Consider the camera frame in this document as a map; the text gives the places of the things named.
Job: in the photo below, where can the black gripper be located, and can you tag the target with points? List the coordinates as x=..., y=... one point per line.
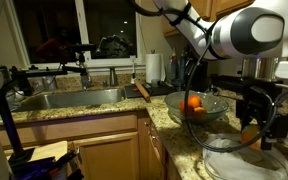
x=255, y=103

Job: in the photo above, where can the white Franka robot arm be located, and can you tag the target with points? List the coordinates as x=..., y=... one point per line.
x=244, y=30

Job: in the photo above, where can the clear glass bowl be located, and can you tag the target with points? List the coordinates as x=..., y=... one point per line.
x=217, y=105

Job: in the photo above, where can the small yellow-red apple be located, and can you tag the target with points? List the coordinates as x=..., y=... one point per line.
x=183, y=106

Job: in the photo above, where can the small orange fruit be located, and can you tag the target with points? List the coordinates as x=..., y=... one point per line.
x=200, y=109

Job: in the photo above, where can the dark red round fruit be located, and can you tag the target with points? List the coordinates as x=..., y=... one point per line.
x=197, y=116

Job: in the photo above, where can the black coffee machine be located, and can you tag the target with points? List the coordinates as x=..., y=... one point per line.
x=200, y=78

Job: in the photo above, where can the dark blue bottle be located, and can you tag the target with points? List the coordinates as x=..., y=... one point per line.
x=181, y=70

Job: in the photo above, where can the black cutting board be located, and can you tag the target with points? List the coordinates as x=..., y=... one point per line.
x=159, y=90

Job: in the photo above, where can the grey bottle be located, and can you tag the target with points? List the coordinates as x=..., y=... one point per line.
x=171, y=68

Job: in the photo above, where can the white paper towel roll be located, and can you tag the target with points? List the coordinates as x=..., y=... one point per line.
x=154, y=68

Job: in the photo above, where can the small red object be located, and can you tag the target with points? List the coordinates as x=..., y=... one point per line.
x=135, y=89

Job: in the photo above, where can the wooden upper cabinet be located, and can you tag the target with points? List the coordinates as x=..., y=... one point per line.
x=224, y=6

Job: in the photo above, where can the white dish brush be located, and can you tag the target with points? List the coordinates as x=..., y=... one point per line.
x=133, y=71

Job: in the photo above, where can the wooden base cabinet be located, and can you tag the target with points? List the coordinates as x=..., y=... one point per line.
x=110, y=160

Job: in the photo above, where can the steel soap dispenser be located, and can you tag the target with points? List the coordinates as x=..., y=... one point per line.
x=113, y=77

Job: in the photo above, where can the steel faucet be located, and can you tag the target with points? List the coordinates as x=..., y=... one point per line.
x=86, y=81

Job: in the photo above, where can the stainless steel sink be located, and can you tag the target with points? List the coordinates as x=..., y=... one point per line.
x=74, y=99

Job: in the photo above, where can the black red-tipped tool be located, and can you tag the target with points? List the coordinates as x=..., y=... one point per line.
x=62, y=160

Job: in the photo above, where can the dark blue tool bag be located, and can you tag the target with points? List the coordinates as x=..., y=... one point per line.
x=30, y=170

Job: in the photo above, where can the white framed window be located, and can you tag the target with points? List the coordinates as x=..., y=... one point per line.
x=50, y=30

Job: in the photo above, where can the dark stand pole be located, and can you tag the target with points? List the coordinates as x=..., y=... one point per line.
x=9, y=126

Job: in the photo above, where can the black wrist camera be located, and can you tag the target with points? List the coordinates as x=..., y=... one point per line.
x=282, y=126

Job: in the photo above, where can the black stereo camera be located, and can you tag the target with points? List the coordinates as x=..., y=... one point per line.
x=80, y=47

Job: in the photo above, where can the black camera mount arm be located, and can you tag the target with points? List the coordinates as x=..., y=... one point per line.
x=44, y=71

